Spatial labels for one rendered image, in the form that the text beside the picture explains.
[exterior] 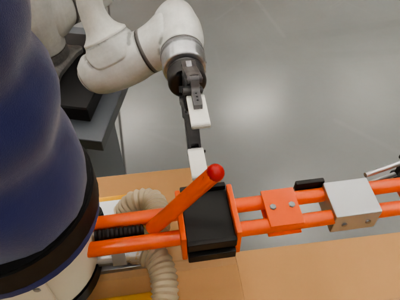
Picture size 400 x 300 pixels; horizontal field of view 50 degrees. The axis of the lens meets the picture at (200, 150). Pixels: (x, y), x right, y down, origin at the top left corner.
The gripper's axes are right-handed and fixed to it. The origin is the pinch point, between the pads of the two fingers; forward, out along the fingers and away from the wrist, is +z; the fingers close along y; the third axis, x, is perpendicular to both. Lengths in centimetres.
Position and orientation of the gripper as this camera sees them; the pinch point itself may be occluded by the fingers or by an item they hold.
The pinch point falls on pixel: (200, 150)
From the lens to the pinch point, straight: 72.5
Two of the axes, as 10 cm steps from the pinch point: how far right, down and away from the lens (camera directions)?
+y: -0.1, 6.4, 7.7
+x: -9.9, 1.0, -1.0
